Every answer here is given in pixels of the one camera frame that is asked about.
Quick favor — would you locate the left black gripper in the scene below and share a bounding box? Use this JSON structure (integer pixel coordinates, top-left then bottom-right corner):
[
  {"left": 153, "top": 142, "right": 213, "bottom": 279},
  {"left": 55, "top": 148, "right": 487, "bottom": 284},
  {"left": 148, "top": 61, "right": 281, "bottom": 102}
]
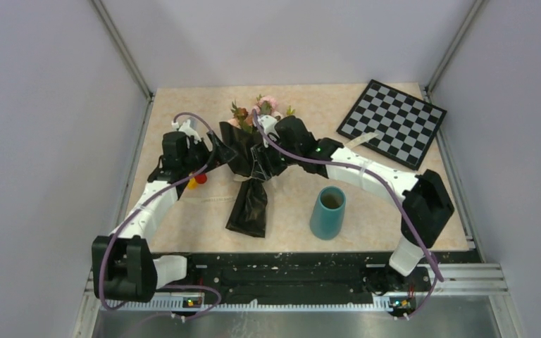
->
[{"left": 182, "top": 130, "right": 237, "bottom": 175}]

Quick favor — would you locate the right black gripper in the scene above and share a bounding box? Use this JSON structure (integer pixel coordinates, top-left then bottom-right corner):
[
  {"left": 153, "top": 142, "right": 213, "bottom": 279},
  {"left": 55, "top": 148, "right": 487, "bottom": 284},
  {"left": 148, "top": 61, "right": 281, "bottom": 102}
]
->
[{"left": 251, "top": 134, "right": 300, "bottom": 182}]

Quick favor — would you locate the flower bouquet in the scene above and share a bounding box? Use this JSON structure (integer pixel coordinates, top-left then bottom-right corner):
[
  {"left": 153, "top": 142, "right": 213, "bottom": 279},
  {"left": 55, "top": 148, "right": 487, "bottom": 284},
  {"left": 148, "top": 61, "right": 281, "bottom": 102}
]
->
[{"left": 219, "top": 94, "right": 294, "bottom": 238}]

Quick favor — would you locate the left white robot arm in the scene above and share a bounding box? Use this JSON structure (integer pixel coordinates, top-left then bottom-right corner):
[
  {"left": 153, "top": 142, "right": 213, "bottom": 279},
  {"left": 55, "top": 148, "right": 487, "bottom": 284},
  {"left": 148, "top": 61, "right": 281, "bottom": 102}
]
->
[{"left": 92, "top": 131, "right": 237, "bottom": 304}]

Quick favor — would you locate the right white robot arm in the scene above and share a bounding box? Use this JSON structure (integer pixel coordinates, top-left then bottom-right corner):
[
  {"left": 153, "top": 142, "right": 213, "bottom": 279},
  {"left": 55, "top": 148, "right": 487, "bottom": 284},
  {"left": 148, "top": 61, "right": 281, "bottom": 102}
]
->
[{"left": 253, "top": 115, "right": 455, "bottom": 290}]

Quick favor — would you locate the teal ceramic vase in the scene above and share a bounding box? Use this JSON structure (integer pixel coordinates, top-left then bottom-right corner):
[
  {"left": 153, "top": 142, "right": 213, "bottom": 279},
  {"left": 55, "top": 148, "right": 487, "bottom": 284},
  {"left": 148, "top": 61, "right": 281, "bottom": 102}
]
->
[{"left": 309, "top": 186, "right": 347, "bottom": 240}]

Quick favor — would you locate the red yellow toy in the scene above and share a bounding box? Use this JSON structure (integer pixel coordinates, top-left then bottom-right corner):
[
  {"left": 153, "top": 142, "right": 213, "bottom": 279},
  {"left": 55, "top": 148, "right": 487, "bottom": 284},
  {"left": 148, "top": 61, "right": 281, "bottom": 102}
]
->
[{"left": 186, "top": 173, "right": 208, "bottom": 189}]

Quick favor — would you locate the black white checkerboard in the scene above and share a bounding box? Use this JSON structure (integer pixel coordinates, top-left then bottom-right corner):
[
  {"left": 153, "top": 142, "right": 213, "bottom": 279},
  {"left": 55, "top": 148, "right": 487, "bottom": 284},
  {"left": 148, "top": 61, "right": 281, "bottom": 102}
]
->
[{"left": 337, "top": 80, "right": 447, "bottom": 170}]

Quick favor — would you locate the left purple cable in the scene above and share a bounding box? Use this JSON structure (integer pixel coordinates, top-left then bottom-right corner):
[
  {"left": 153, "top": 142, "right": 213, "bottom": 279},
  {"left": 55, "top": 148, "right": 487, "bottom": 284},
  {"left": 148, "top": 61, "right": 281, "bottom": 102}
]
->
[{"left": 99, "top": 111, "right": 223, "bottom": 323}]

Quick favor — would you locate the purple cable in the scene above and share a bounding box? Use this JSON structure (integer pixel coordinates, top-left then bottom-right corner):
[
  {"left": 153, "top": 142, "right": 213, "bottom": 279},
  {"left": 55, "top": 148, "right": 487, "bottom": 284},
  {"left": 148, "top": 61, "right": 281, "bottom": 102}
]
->
[
  {"left": 99, "top": 111, "right": 223, "bottom": 323},
  {"left": 251, "top": 109, "right": 445, "bottom": 320}
]

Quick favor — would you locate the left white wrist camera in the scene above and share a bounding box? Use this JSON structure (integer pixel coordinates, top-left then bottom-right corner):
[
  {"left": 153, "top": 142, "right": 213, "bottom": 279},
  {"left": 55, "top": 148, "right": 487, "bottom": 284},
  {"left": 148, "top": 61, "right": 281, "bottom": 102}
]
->
[{"left": 172, "top": 118, "right": 202, "bottom": 144}]

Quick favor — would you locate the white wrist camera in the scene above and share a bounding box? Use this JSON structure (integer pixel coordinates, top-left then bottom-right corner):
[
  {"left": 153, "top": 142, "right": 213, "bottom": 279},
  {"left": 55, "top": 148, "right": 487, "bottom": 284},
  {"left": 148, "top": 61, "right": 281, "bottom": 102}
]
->
[
  {"left": 172, "top": 118, "right": 202, "bottom": 144},
  {"left": 256, "top": 115, "right": 278, "bottom": 142}
]

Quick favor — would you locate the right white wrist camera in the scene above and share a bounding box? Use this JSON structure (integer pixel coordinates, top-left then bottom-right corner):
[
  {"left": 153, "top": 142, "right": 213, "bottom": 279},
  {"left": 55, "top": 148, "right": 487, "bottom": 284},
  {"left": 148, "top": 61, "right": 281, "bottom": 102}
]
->
[{"left": 256, "top": 115, "right": 278, "bottom": 142}]

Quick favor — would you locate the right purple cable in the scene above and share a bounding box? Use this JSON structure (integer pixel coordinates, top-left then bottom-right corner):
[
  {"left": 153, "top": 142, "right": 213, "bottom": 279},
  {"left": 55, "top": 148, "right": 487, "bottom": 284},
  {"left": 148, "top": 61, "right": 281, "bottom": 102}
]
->
[{"left": 251, "top": 109, "right": 445, "bottom": 320}]

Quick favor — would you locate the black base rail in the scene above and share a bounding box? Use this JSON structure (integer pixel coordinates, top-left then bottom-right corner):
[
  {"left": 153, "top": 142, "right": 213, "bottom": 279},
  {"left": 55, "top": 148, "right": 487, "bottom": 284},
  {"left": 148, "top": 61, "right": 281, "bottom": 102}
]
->
[{"left": 151, "top": 251, "right": 481, "bottom": 306}]

